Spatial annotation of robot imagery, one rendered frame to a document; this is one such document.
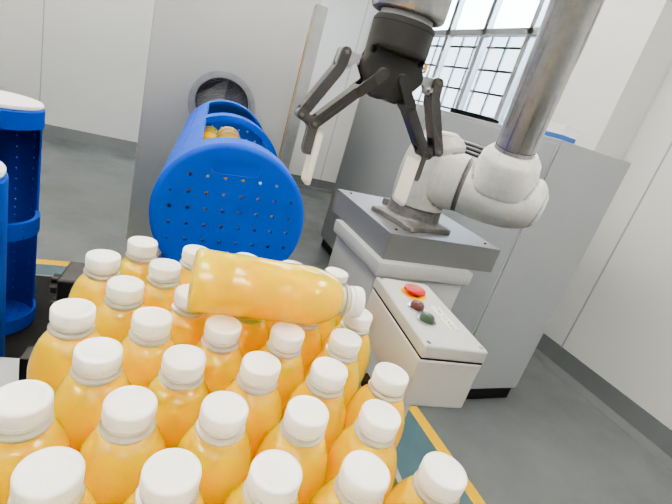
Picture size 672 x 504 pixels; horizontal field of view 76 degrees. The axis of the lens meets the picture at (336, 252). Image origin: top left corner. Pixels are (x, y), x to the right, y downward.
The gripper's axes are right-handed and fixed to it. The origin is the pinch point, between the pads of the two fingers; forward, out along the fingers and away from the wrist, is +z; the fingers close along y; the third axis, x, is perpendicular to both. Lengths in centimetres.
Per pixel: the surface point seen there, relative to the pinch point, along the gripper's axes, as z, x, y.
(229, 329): 15.6, 13.6, 14.0
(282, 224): 15.6, -25.0, 3.0
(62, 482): 15.5, 32.2, 24.5
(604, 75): -67, -193, -211
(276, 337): 15.8, 13.8, 8.8
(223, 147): 3.7, -25.0, 16.4
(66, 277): 25.7, -11.5, 35.7
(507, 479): 126, -59, -132
